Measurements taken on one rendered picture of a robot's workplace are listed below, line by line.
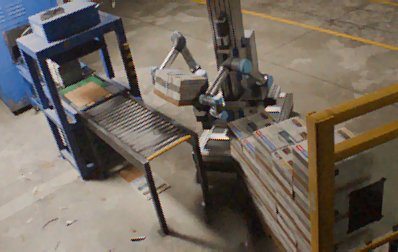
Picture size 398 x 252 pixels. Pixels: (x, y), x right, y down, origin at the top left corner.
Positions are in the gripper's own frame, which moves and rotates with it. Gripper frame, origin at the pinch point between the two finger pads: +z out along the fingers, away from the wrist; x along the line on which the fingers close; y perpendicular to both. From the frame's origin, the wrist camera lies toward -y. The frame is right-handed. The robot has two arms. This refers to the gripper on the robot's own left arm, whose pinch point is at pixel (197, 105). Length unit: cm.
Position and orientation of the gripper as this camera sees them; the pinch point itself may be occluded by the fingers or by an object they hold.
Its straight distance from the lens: 388.7
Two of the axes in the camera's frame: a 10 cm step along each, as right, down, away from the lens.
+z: -6.1, -3.3, 7.2
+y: 1.2, -9.4, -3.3
